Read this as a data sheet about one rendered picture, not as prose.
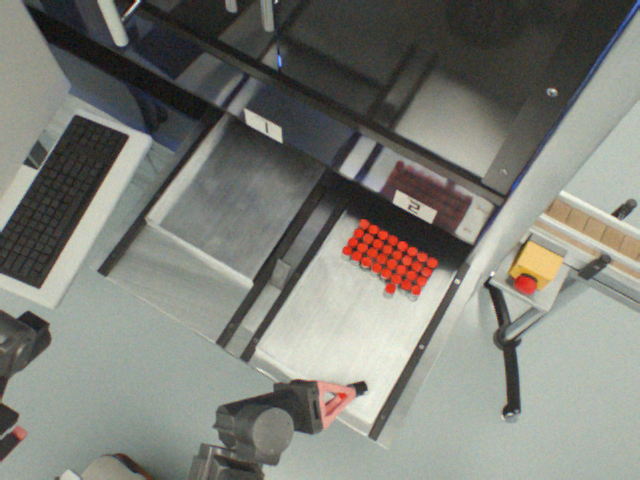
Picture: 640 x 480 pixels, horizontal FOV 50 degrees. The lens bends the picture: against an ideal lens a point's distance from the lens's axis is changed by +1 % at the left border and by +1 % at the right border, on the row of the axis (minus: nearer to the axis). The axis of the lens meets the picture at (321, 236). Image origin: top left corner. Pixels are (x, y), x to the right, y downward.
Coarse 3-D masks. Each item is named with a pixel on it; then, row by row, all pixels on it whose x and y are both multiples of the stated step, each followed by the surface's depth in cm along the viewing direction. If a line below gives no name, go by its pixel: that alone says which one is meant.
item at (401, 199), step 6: (396, 192) 129; (396, 198) 131; (402, 198) 130; (408, 198) 128; (396, 204) 134; (402, 204) 132; (408, 204) 131; (414, 204) 129; (420, 204) 128; (408, 210) 133; (414, 210) 131; (420, 210) 130; (426, 210) 129; (432, 210) 127; (420, 216) 132; (426, 216) 131; (432, 216) 129
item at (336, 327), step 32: (352, 224) 144; (320, 256) 141; (320, 288) 139; (352, 288) 139; (288, 320) 136; (320, 320) 136; (352, 320) 136; (384, 320) 137; (416, 320) 137; (288, 352) 134; (320, 352) 134; (352, 352) 134; (384, 352) 134; (384, 384) 132
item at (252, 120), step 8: (248, 112) 134; (248, 120) 137; (256, 120) 135; (264, 120) 133; (256, 128) 138; (264, 128) 137; (272, 128) 135; (280, 128) 133; (272, 136) 138; (280, 136) 136
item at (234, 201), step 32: (224, 128) 151; (192, 160) 146; (224, 160) 148; (256, 160) 149; (288, 160) 149; (192, 192) 146; (224, 192) 146; (256, 192) 146; (288, 192) 146; (160, 224) 143; (192, 224) 143; (224, 224) 143; (256, 224) 143; (288, 224) 140; (224, 256) 141; (256, 256) 141
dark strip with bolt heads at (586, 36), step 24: (600, 0) 69; (624, 0) 68; (576, 24) 73; (600, 24) 72; (576, 48) 76; (600, 48) 74; (552, 72) 81; (576, 72) 79; (552, 96) 84; (528, 120) 91; (552, 120) 89; (504, 144) 99; (528, 144) 96; (504, 168) 104; (504, 192) 110
